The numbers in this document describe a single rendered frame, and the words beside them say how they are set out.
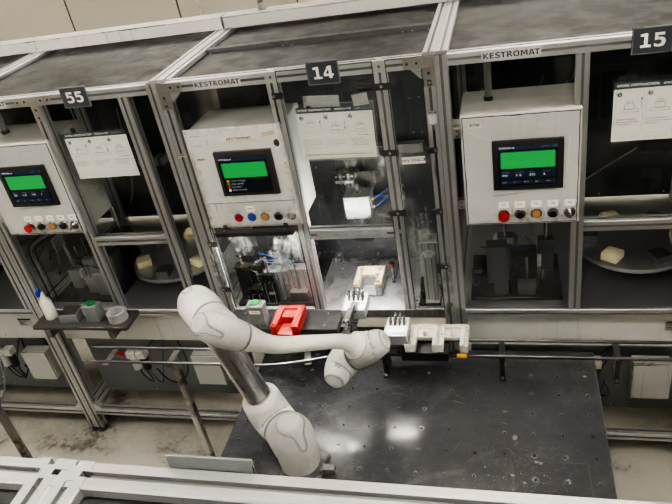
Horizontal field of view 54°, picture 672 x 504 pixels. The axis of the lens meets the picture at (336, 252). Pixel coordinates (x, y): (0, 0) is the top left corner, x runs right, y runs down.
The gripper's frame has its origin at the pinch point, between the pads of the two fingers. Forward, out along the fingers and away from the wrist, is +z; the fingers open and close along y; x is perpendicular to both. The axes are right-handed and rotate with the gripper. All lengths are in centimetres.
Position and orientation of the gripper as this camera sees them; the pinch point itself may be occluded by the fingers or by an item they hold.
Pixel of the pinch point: (354, 312)
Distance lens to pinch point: 276.2
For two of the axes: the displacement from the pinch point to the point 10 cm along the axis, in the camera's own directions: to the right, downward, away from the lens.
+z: 2.0, -5.5, 8.1
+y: -1.7, -8.3, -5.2
